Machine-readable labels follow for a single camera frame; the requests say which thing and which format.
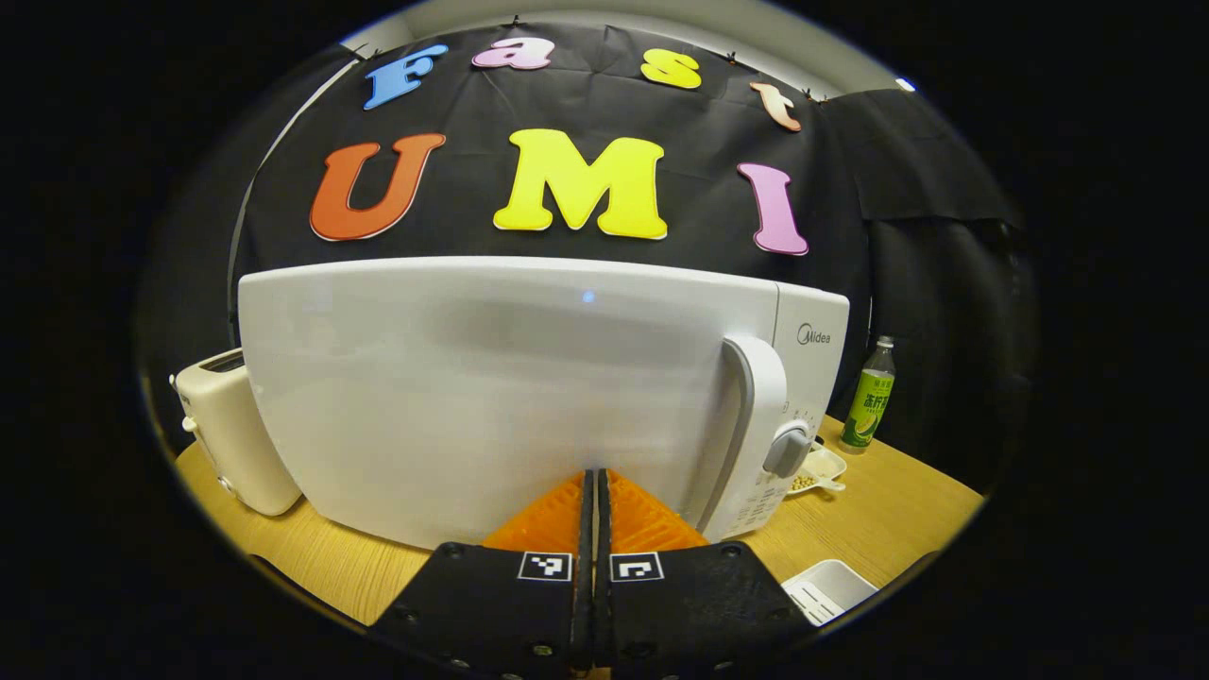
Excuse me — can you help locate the cream toaster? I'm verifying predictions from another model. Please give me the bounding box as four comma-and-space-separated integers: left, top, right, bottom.
169, 348, 303, 518

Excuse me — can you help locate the white microwave oven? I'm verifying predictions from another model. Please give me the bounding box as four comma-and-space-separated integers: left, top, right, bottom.
236, 255, 851, 552

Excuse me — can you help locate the black backdrop cloth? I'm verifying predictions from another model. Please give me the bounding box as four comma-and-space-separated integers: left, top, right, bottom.
132, 21, 1040, 492

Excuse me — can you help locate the green drink bottle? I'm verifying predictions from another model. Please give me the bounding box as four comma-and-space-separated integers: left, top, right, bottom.
839, 335, 896, 455

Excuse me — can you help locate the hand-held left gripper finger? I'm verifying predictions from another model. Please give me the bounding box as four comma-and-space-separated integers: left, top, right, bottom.
368, 468, 597, 680
596, 468, 821, 680

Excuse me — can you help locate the white rectangular dish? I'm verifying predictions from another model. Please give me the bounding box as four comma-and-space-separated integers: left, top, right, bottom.
782, 558, 879, 627

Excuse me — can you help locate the small divided snack dish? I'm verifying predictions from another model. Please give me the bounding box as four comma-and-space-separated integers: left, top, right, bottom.
786, 444, 848, 497

